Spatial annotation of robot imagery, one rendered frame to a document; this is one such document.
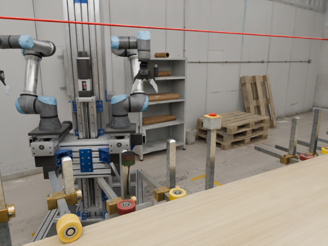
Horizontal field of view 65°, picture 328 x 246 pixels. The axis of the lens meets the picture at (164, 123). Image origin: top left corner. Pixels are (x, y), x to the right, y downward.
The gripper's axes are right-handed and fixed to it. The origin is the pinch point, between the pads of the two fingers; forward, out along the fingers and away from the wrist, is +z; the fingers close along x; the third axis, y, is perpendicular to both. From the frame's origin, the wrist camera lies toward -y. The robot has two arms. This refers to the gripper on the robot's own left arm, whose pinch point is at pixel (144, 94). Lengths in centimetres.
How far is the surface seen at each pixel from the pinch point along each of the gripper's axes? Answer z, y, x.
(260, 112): 96, 399, -272
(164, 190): 45, -33, -8
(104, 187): 46, -26, 23
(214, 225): 42, -69, -24
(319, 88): 62, 569, -534
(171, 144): 21.0, -31.7, -11.7
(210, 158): 34, -21, -35
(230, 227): 42, -71, -29
